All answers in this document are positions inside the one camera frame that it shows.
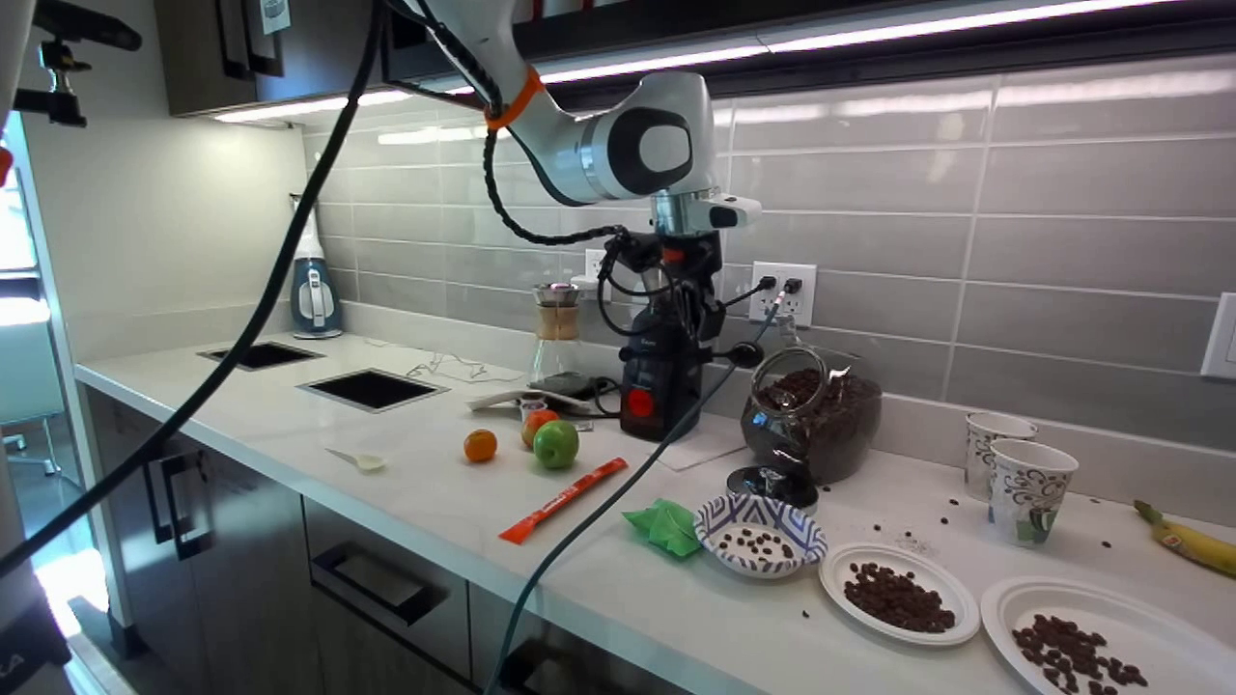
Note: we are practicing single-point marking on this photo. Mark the small orange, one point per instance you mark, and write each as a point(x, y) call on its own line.
point(482, 445)

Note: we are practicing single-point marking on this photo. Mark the black coffee spoon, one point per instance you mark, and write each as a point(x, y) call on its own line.
point(747, 352)

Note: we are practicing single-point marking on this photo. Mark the yellow banana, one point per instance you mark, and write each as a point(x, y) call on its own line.
point(1198, 547)

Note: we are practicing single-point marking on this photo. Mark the green packet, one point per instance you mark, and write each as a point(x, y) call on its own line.
point(667, 531)

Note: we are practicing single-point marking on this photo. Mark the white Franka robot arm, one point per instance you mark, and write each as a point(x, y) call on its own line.
point(581, 149)

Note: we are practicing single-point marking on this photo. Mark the small white plate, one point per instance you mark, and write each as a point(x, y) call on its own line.
point(902, 624)

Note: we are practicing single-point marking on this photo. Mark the black camera on mount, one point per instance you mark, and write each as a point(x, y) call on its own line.
point(91, 26)

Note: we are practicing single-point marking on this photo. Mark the white wall outlet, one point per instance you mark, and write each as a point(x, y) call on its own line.
point(774, 309)
point(1222, 338)
point(595, 264)

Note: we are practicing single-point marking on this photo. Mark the small red white pod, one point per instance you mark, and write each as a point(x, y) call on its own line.
point(532, 405)

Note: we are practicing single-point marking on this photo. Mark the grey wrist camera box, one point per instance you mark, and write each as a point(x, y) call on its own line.
point(736, 208)

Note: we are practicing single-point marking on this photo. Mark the dark grey base cabinet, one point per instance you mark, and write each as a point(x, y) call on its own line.
point(257, 593)

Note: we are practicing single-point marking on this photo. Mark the blue patterned bowl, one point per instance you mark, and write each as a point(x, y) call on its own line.
point(759, 547)

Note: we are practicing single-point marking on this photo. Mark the white plastic spoon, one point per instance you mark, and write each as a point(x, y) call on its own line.
point(360, 461)

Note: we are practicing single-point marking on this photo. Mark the large white plate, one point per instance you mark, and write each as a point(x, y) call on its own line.
point(1159, 641)

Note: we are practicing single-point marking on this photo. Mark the glass coffee bean jar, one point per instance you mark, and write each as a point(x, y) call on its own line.
point(812, 426)

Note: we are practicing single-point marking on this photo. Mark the black kitchen scale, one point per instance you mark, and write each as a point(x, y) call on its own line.
point(581, 389)

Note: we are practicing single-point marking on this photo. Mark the under-cabinet light strip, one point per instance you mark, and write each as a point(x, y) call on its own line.
point(902, 32)

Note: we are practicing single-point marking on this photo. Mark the black coffee grinder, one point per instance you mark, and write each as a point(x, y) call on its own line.
point(670, 404)

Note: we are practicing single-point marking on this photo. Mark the glass pour-over coffee maker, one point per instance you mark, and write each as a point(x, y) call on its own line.
point(558, 328)

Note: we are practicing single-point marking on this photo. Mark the dark upper cabinet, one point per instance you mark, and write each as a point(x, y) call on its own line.
point(1031, 44)

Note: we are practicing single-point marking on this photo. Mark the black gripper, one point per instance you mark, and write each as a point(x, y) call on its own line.
point(679, 277)

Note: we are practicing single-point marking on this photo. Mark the orange red round fruit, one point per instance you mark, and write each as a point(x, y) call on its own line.
point(534, 426)

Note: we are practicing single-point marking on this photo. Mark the patterned paper cup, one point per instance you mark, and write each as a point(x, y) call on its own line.
point(983, 445)
point(1031, 497)

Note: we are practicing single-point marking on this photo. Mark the green apple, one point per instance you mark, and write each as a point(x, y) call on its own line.
point(558, 445)

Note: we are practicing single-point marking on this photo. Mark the long red packet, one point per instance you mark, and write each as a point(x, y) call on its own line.
point(562, 503)

